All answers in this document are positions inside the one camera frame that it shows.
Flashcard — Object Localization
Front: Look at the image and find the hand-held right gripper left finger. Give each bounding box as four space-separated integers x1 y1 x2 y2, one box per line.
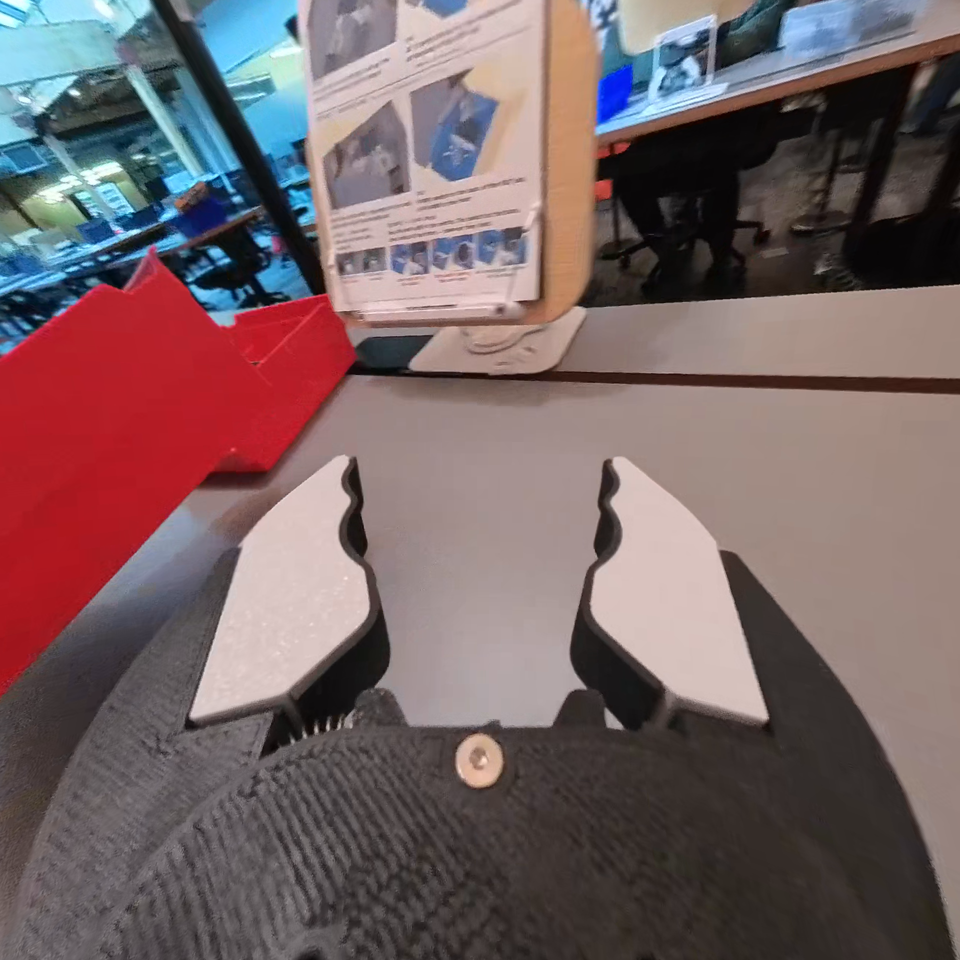
186 453 393 753

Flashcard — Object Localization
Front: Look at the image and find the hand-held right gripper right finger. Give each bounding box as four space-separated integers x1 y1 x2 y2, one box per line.
568 454 772 732

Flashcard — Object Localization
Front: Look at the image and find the red plastic bin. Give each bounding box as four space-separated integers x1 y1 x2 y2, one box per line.
0 246 358 697

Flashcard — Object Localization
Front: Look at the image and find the black flat device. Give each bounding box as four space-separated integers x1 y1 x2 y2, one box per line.
354 335 435 370

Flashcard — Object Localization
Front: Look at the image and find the white stand base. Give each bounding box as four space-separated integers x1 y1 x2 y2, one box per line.
408 306 588 375

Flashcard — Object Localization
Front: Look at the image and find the black office chair base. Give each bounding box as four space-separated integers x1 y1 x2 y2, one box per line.
600 217 770 282

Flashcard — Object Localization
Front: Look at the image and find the wooden edged table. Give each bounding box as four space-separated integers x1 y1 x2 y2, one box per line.
75 206 264 260
594 0 960 147

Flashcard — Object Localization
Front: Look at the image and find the printed instruction sheet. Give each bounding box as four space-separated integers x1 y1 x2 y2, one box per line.
298 0 544 325

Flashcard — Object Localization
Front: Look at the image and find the instruction sheet on stand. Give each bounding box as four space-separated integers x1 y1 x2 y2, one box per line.
303 0 603 329

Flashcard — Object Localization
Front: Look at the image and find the black pillar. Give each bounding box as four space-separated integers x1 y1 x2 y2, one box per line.
152 0 325 295

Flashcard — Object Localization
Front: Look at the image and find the blue plastic bin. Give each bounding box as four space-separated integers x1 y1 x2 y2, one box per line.
597 63 636 121

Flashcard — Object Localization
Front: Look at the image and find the printed photo sheet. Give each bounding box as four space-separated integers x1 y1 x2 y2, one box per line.
646 21 719 102

